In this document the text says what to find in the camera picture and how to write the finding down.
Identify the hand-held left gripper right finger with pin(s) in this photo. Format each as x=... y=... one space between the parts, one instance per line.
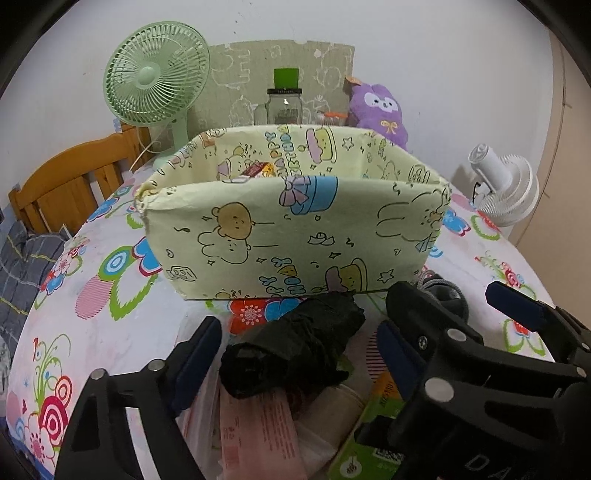
x=393 y=356

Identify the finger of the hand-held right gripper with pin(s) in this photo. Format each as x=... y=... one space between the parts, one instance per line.
x=512 y=304
x=415 y=314

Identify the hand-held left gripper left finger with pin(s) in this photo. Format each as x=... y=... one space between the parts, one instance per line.
x=198 y=351

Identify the grey knit sock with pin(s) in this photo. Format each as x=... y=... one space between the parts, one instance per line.
x=445 y=293

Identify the pink packet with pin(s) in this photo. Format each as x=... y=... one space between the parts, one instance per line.
x=258 y=429

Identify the green paper pack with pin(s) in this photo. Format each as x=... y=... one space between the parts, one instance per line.
x=355 y=461

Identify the clear plastic bag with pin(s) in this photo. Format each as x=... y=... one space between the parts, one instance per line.
x=314 y=444

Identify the yellow-green cartoon print storage box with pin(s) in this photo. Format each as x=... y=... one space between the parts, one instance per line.
x=258 y=240

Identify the flower print tablecloth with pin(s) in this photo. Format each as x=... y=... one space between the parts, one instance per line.
x=138 y=332

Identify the beige cylindrical container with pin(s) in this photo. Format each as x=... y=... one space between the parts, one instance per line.
x=341 y=401

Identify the white table fan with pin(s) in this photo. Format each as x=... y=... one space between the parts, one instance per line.
x=508 y=189

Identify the red and white packet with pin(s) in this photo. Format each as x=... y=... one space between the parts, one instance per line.
x=256 y=171

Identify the blue-grey plaid blanket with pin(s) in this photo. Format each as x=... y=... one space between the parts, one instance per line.
x=23 y=267

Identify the purple plush toy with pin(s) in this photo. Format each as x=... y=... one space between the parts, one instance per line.
x=378 y=115

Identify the orange lidded container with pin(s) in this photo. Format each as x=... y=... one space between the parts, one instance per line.
x=336 y=115

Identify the wooden bed headboard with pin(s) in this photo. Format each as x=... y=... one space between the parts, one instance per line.
x=60 y=184

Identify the glass jar with black lid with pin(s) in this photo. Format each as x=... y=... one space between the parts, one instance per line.
x=284 y=108

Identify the small green box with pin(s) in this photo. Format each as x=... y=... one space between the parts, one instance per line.
x=285 y=78

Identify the green cartoon print board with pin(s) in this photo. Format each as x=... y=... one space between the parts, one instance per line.
x=240 y=78

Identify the green table fan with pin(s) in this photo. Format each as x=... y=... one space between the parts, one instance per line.
x=152 y=76

